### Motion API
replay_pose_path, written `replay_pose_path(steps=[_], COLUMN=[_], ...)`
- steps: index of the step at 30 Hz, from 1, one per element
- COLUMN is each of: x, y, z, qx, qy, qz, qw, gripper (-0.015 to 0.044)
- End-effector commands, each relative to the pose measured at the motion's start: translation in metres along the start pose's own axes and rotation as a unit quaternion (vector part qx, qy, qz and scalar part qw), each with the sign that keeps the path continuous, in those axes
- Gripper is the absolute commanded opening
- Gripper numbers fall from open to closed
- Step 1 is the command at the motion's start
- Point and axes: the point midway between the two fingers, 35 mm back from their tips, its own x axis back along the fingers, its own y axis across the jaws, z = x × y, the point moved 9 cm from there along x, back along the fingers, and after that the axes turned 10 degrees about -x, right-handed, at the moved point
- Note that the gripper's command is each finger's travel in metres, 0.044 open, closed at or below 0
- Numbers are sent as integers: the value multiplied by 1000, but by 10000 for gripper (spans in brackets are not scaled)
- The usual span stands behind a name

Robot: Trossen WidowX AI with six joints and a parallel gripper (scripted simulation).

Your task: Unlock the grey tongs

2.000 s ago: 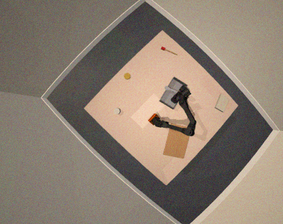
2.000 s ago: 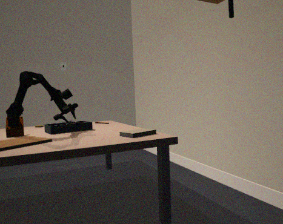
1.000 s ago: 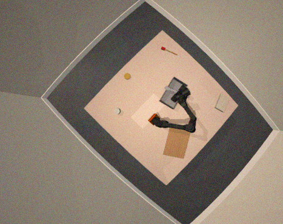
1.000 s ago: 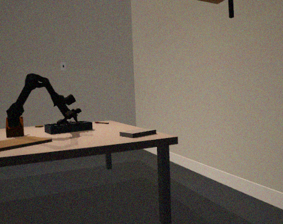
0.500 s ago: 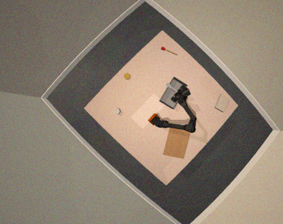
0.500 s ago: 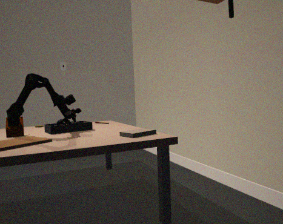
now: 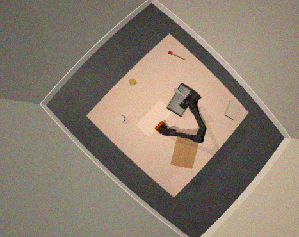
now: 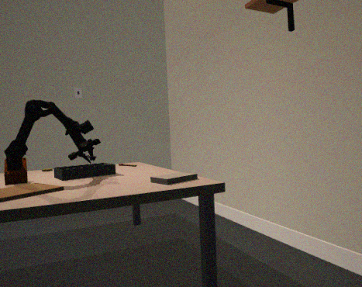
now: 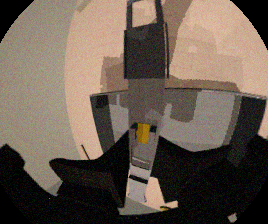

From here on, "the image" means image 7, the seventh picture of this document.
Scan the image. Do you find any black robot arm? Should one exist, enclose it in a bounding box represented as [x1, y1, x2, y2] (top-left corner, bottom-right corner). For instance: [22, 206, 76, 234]
[158, 91, 207, 143]

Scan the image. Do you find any wooden board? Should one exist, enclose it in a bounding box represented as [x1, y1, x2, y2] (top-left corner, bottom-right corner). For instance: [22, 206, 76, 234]
[171, 137, 198, 168]

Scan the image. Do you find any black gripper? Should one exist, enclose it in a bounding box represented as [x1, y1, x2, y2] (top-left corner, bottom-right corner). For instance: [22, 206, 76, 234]
[179, 90, 195, 109]

